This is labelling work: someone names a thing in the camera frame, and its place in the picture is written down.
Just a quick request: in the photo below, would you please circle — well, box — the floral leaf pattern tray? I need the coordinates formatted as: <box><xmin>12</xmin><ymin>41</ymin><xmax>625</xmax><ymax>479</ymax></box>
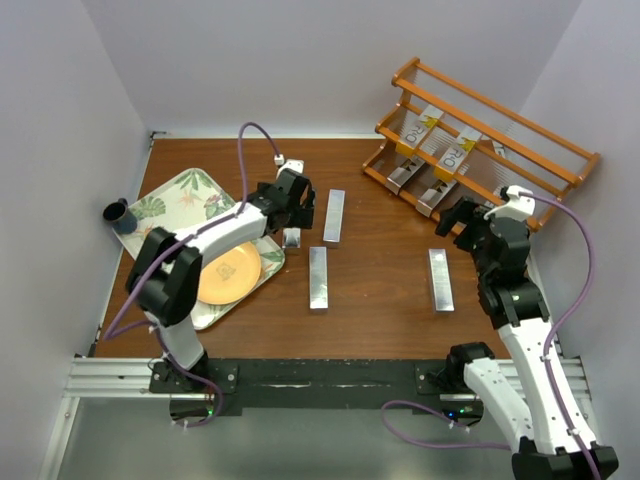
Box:
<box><xmin>118</xmin><ymin>168</ymin><xmax>285</xmax><ymax>330</ymax></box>

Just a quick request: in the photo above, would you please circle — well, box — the silver toothpaste box lower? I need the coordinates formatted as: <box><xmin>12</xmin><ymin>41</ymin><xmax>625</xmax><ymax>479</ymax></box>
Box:
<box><xmin>309</xmin><ymin>247</ymin><xmax>329</xmax><ymax>312</ymax></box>

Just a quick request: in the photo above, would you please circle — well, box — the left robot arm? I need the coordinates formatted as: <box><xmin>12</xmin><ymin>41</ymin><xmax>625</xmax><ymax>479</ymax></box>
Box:
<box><xmin>121</xmin><ymin>168</ymin><xmax>316</xmax><ymax>392</ymax></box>

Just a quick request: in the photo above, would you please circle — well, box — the silver box far right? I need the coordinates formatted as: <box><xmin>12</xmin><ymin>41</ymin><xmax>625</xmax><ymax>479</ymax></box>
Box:
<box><xmin>428</xmin><ymin>249</ymin><xmax>455</xmax><ymax>313</ymax></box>

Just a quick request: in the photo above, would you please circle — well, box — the aluminium frame rail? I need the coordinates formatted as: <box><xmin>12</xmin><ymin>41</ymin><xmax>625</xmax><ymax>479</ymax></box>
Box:
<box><xmin>37</xmin><ymin>355</ymin><xmax>614</xmax><ymax>480</ymax></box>

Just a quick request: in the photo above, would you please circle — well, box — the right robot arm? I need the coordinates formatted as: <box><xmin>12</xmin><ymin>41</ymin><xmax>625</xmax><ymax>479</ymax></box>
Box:
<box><xmin>436</xmin><ymin>187</ymin><xmax>619</xmax><ymax>479</ymax></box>

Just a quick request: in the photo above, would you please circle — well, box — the silver toothpaste box upper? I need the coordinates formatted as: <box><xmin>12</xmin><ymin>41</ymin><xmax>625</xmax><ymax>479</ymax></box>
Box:
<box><xmin>323</xmin><ymin>189</ymin><xmax>346</xmax><ymax>247</ymax></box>

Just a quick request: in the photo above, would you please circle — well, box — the orange round plate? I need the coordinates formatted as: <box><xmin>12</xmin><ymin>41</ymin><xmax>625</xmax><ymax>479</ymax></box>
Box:
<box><xmin>197</xmin><ymin>242</ymin><xmax>262</xmax><ymax>305</ymax></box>

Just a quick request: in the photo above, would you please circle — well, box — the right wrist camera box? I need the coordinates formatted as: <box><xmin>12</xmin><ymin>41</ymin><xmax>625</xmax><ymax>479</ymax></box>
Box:
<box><xmin>484</xmin><ymin>185</ymin><xmax>535</xmax><ymax>222</ymax></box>

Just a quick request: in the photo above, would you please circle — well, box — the wooden tiered shelf rack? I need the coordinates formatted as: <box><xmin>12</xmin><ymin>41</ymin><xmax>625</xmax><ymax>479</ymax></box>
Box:
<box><xmin>362</xmin><ymin>57</ymin><xmax>600</xmax><ymax>221</ymax></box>

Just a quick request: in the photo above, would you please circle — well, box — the dark blue mug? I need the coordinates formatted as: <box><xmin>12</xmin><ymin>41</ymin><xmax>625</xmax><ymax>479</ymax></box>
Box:
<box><xmin>102</xmin><ymin>198</ymin><xmax>138</xmax><ymax>235</ymax></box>

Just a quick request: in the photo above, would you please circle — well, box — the silver angled R&O box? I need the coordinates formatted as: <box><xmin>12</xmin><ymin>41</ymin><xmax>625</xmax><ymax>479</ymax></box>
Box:
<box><xmin>385</xmin><ymin>156</ymin><xmax>426</xmax><ymax>195</ymax></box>

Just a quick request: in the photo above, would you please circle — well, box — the silver gold R&O toothpaste box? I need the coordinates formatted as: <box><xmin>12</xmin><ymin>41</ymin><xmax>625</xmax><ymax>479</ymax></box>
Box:
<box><xmin>282</xmin><ymin>227</ymin><xmax>301</xmax><ymax>250</ymax></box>

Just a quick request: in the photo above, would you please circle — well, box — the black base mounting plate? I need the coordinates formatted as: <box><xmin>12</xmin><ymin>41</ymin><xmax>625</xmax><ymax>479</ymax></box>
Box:
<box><xmin>149</xmin><ymin>357</ymin><xmax>504</xmax><ymax>426</ymax></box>

